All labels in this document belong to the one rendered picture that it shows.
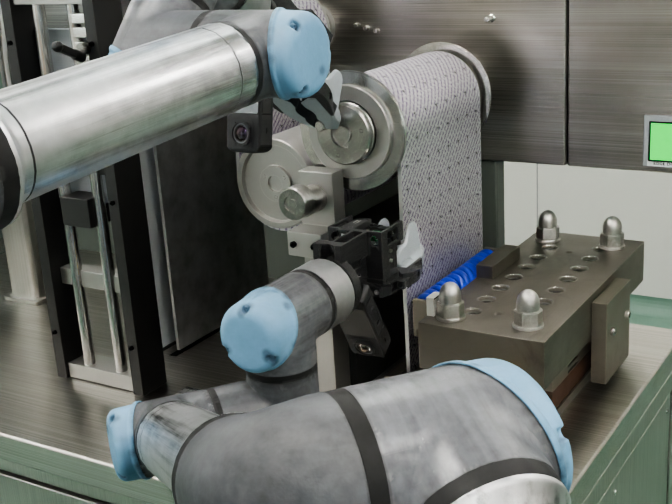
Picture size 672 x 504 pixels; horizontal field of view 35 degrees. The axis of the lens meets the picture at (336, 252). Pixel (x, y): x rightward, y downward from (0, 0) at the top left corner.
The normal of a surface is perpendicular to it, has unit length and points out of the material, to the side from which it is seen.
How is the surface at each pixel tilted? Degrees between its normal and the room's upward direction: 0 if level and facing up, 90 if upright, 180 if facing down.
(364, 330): 122
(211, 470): 58
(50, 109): 52
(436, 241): 90
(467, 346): 90
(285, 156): 90
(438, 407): 26
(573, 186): 90
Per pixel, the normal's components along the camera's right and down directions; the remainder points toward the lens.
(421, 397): 0.04, -0.83
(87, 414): -0.06, -0.95
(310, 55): 0.83, 0.12
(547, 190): -0.51, 0.29
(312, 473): -0.11, -0.31
